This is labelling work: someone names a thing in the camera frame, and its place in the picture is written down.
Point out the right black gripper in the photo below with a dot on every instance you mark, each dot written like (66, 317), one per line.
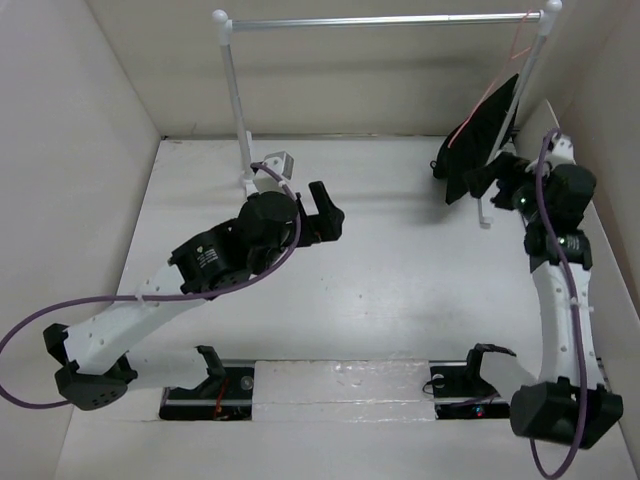
(480, 179)

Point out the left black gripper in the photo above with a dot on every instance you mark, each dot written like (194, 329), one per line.
(324, 226)

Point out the black trousers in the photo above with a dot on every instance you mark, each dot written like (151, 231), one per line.
(468, 147)

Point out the pink wire hanger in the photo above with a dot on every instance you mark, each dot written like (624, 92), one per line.
(512, 56)

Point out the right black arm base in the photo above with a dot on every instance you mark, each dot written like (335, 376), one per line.
(459, 395)

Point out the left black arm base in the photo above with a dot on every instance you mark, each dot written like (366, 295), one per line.
(178, 404)

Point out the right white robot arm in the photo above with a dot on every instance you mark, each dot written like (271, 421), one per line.
(568, 400)

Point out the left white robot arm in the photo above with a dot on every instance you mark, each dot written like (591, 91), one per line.
(101, 358)

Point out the white foam block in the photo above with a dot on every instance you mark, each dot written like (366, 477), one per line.
(372, 391)

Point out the white and silver clothes rack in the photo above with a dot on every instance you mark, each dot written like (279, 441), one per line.
(360, 44)

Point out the orange zip tie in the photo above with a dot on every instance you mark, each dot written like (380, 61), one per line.
(218, 407)

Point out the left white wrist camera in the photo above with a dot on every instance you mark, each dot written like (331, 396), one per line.
(281, 163)

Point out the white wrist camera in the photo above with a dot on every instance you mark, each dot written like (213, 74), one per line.
(281, 163)
(560, 151)

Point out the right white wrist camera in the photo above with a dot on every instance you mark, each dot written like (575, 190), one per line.
(560, 151)

